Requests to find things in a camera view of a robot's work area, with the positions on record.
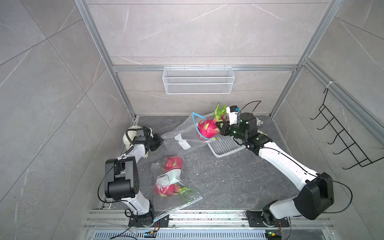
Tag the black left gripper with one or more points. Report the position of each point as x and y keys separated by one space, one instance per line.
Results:
x=158 y=140

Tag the white perforated plastic basket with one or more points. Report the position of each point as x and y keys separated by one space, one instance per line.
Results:
x=223 y=146

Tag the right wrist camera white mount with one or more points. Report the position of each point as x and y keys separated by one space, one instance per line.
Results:
x=232 y=112

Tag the white red toy car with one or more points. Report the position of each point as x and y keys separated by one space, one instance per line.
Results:
x=259 y=122

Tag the pink dragon fruit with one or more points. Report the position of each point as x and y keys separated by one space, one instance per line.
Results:
x=208 y=128
x=174 y=162
x=173 y=190

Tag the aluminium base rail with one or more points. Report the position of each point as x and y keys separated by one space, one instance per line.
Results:
x=203 y=225

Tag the black wire hook rack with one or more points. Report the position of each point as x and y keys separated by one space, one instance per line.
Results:
x=343 y=136

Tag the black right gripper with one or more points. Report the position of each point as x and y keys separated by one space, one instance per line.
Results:
x=224 y=130

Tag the white wire mesh wall shelf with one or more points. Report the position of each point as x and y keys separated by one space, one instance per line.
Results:
x=198 y=80

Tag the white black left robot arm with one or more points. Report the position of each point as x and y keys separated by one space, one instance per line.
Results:
x=122 y=184

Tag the clear zip-top bag blue seal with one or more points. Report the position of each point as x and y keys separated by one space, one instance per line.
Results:
x=186 y=138

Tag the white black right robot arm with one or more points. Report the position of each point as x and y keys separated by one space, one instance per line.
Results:
x=315 y=191

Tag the white plush toy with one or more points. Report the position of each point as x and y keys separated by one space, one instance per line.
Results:
x=129 y=135

